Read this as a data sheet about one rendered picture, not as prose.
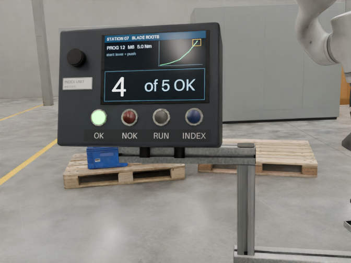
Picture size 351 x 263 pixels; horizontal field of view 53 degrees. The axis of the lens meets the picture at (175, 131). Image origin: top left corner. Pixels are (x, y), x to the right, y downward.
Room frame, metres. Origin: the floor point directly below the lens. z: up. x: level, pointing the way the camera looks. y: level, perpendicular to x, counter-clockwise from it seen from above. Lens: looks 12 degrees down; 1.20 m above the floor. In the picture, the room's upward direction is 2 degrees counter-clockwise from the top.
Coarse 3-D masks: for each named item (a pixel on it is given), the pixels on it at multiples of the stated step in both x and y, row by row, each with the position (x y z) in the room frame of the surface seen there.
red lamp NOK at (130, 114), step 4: (124, 112) 0.54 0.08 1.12; (128, 112) 0.54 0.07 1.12; (132, 112) 0.54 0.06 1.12; (136, 112) 0.54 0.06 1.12; (124, 116) 0.53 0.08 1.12; (128, 116) 0.53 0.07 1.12; (132, 116) 0.53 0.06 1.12; (136, 116) 0.54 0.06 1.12; (124, 120) 0.53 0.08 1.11; (128, 120) 0.53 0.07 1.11; (132, 120) 0.53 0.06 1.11; (136, 120) 0.54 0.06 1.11; (128, 124) 0.54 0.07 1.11; (132, 124) 0.53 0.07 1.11
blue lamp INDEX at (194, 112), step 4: (192, 108) 0.52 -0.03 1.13; (188, 112) 0.52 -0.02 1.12; (192, 112) 0.52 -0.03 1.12; (196, 112) 0.52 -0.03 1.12; (200, 112) 0.52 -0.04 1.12; (188, 116) 0.52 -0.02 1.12; (192, 116) 0.51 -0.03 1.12; (196, 116) 0.51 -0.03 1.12; (200, 116) 0.52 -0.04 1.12; (188, 120) 0.52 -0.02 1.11; (192, 120) 0.51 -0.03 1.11; (196, 120) 0.51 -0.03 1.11; (200, 120) 0.52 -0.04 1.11; (192, 124) 0.52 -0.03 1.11; (196, 124) 0.52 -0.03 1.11
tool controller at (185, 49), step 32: (64, 32) 0.60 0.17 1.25; (96, 32) 0.59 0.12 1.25; (128, 32) 0.58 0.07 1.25; (160, 32) 0.57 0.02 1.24; (192, 32) 0.55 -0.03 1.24; (64, 64) 0.58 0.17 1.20; (96, 64) 0.57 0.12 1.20; (128, 64) 0.56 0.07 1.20; (160, 64) 0.55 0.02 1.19; (192, 64) 0.54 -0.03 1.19; (64, 96) 0.57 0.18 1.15; (96, 96) 0.56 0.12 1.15; (160, 96) 0.54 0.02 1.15; (192, 96) 0.53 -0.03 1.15; (64, 128) 0.56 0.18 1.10; (96, 128) 0.55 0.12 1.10; (128, 128) 0.54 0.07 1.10; (160, 128) 0.53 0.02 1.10; (192, 128) 0.52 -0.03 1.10
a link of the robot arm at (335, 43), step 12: (348, 12) 0.81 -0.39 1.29; (336, 24) 0.83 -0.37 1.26; (348, 24) 0.81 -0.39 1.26; (336, 36) 0.84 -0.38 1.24; (348, 36) 0.81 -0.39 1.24; (336, 48) 0.84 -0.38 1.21; (348, 48) 0.81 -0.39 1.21; (336, 60) 0.86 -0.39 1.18; (348, 60) 0.82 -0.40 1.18; (348, 72) 0.82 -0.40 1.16
